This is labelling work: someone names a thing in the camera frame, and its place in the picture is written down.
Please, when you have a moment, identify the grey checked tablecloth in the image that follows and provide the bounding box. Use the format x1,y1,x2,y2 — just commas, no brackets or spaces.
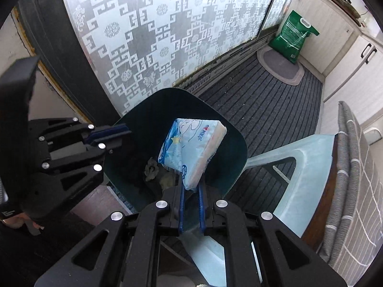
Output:
319,101,383,276

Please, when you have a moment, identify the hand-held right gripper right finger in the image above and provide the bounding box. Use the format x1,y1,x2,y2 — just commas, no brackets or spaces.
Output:
197,182,348,287

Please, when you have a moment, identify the grey oval floor mat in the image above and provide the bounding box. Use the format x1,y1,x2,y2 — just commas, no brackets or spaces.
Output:
257,47,305,86

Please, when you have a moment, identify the blue tissue pack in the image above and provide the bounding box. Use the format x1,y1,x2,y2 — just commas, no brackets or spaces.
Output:
158,118,227,191

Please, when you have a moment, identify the green rice bag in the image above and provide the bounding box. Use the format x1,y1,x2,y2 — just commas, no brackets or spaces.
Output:
268,10,320,64

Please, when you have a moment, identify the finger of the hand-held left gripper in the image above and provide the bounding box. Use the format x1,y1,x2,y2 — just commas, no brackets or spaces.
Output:
28,117,132,144
40,136,124,205

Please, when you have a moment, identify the patterned frosted sliding door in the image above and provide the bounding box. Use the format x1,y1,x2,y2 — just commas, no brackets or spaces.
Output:
260,0,300,32
18,0,283,120

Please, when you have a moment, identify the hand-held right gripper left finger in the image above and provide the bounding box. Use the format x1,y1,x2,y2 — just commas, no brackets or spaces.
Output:
34,182,186,287

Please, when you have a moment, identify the person's left hand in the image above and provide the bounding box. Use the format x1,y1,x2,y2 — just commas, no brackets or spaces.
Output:
2,212,41,237

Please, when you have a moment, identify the metal frying pan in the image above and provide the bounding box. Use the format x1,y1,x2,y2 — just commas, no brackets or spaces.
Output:
333,0,363,18

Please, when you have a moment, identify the light blue plastic chair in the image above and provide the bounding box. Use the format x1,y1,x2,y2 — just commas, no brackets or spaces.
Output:
180,134,336,287

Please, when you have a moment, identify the white kitchen cabinet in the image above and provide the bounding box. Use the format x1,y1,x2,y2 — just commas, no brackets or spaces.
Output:
292,0,383,132

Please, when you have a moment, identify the dark striped floor mat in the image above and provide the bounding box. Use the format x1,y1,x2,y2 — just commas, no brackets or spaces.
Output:
162,55,325,264

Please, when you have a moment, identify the dark green trash bin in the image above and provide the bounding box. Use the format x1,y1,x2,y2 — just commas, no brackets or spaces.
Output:
102,88,249,234

